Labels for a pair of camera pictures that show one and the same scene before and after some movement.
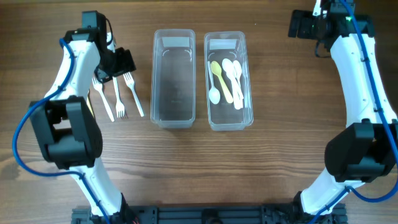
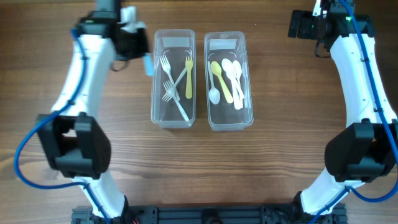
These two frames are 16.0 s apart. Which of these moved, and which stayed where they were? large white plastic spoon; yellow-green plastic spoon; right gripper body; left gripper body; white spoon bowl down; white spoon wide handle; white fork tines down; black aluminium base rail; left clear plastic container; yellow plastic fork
Moved: yellow plastic fork; white fork tines down; left gripper body; white spoon wide handle
Stayed: white spoon bowl down; right gripper body; large white plastic spoon; yellow-green plastic spoon; black aluminium base rail; left clear plastic container
